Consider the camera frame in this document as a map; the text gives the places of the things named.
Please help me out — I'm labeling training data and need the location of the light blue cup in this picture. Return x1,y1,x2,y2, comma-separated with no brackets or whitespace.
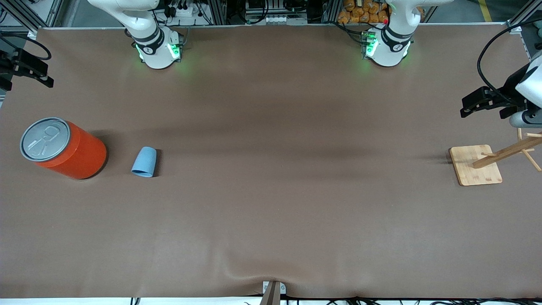
131,146,158,178

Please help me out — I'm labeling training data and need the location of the wooden cup rack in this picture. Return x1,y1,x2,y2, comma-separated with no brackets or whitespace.
449,128,542,186

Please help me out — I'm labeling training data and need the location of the orange can grey lid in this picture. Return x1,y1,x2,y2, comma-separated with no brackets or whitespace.
19,117,108,180

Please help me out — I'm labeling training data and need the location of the pile of orange bags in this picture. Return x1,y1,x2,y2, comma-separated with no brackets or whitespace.
337,0,425,24

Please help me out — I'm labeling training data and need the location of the white power strip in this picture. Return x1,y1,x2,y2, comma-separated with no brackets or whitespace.
166,3,200,18

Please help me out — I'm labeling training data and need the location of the white connector block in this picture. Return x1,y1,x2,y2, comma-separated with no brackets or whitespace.
262,14,299,25

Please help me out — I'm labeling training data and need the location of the brown table mat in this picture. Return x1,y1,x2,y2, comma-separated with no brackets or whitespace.
0,23,542,299

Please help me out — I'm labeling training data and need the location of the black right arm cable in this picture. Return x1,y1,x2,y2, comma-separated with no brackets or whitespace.
0,35,52,61

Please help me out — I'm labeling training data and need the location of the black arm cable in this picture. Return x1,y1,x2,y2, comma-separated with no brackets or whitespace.
477,19,542,106
0,35,52,61

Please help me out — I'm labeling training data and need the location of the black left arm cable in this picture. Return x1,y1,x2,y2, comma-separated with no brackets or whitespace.
477,19,542,106

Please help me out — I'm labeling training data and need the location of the metal table bracket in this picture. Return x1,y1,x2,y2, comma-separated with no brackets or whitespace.
262,280,287,296

